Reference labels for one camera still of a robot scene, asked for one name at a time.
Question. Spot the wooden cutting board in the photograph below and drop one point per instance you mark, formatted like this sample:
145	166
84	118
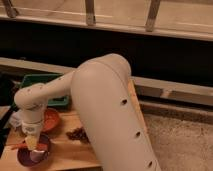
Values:
68	154

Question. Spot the red pepper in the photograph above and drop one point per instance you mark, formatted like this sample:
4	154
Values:
40	146

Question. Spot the crumpled grey cloth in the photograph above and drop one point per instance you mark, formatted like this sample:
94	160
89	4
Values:
15	119

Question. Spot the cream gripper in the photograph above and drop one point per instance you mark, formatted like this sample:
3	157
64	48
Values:
31	141

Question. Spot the bunch of dark grapes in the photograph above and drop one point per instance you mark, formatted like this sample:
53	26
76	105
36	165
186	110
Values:
78	134

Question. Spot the purple bowl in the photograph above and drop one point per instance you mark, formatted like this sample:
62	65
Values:
29	158

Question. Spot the orange bowl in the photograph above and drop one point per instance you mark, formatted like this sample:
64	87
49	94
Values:
51	119

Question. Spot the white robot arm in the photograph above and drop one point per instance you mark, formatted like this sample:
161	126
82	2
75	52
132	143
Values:
99	92

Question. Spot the green plastic tray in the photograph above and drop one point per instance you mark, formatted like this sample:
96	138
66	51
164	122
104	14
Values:
40	80

